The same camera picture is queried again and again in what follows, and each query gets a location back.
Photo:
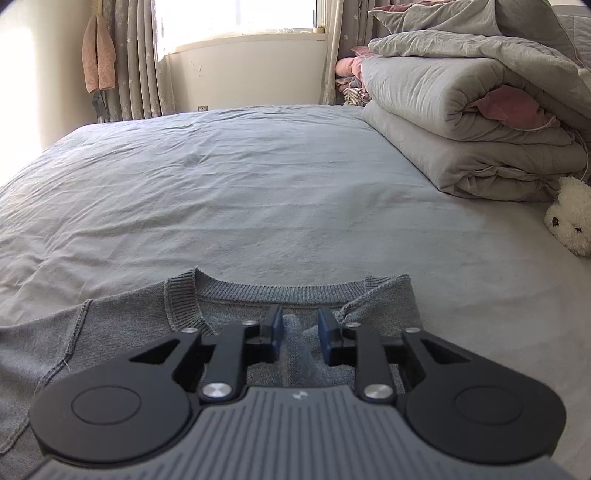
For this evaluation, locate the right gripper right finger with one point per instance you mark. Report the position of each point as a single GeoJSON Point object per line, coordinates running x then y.
{"type": "Point", "coordinates": [361, 348]}

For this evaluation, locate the grey quilted headboard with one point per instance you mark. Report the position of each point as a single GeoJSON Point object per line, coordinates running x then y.
{"type": "Point", "coordinates": [576, 20]}

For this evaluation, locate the pink hanging jacket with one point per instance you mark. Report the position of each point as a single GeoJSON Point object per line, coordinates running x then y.
{"type": "Point", "coordinates": [98, 56]}

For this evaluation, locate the white plush dog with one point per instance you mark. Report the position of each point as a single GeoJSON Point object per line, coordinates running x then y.
{"type": "Point", "coordinates": [569, 217]}

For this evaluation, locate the folded grey duvet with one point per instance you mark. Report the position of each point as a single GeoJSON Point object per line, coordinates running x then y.
{"type": "Point", "coordinates": [488, 99]}

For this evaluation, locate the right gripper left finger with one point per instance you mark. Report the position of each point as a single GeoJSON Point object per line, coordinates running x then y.
{"type": "Point", "coordinates": [228, 356]}

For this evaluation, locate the left grey curtain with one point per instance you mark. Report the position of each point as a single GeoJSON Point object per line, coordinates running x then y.
{"type": "Point", "coordinates": [143, 87]}

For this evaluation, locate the pink clothes pile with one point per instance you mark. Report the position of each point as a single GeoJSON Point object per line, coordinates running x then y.
{"type": "Point", "coordinates": [349, 78]}

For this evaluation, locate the grey bed sheet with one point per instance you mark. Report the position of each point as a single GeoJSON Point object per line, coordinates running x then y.
{"type": "Point", "coordinates": [120, 234]}

